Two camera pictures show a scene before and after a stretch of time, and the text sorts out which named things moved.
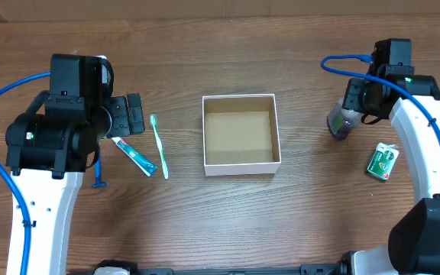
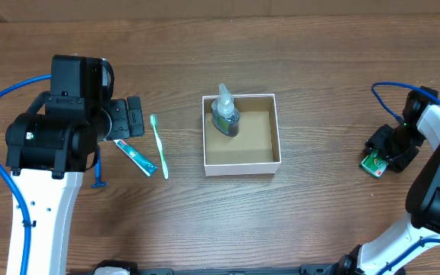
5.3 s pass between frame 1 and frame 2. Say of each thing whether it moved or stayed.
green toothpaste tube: stayed
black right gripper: moved
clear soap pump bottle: moved
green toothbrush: stayed
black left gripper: stayed
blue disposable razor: stayed
